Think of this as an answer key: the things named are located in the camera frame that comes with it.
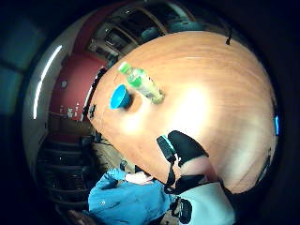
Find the green plastic bottle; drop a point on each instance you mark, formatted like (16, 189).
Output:
(142, 82)

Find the blue bowl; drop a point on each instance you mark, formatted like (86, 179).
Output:
(119, 97)

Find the the person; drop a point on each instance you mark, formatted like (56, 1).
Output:
(125, 200)

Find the small blue device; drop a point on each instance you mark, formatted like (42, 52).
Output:
(277, 125)

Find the black monitor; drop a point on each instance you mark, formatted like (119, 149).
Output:
(93, 90)

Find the wooden shelf unit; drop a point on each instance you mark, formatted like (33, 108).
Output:
(131, 29)

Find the long ceiling light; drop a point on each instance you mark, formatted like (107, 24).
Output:
(45, 78)

